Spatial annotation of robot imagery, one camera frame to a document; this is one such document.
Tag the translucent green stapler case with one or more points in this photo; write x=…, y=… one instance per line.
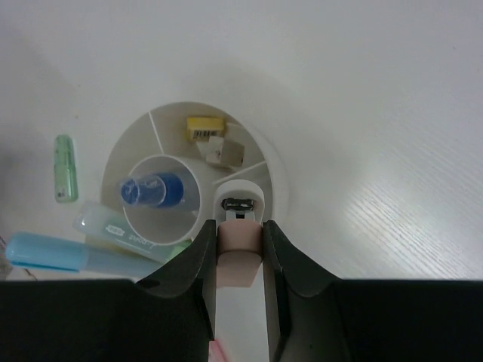
x=65, y=176

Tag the white round divided organizer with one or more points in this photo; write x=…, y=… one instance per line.
x=156, y=143

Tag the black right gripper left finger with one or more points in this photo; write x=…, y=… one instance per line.
x=167, y=316

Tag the green highlighter pen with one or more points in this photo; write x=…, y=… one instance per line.
x=99, y=221

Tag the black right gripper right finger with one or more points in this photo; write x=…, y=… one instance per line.
x=312, y=315

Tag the small beige eraser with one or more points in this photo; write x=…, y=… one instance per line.
x=221, y=152

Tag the pink eraser block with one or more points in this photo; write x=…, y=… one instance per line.
x=239, y=252

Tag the light blue eraser case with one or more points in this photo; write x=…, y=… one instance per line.
x=28, y=250

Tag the pink highlighter pen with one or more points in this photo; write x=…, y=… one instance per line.
x=215, y=352

